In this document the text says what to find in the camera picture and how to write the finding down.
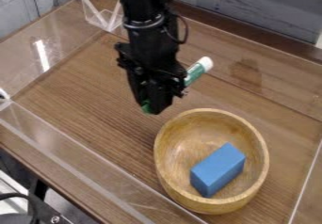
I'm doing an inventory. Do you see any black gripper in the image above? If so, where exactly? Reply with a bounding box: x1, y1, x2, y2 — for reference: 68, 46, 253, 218
115, 14, 189, 115

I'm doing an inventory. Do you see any green dry erase marker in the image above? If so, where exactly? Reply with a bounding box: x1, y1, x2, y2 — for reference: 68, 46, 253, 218
141, 56, 214, 114

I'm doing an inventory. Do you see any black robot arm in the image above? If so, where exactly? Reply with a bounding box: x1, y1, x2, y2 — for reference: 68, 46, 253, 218
115, 0, 187, 115

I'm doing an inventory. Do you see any brown wooden bowl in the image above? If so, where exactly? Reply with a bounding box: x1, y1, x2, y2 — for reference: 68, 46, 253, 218
154, 108, 269, 215

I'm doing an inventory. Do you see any blue rectangular block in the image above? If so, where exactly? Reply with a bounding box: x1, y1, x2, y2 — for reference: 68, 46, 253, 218
190, 143, 246, 198

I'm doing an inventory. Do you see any clear acrylic corner bracket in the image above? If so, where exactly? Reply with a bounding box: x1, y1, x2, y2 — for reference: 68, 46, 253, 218
82, 0, 123, 33

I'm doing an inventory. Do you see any clear acrylic tray wall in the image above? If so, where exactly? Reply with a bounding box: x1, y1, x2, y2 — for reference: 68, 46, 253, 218
0, 100, 206, 224

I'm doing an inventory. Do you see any black cable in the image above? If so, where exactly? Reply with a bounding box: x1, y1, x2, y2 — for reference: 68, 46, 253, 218
0, 192, 42, 224

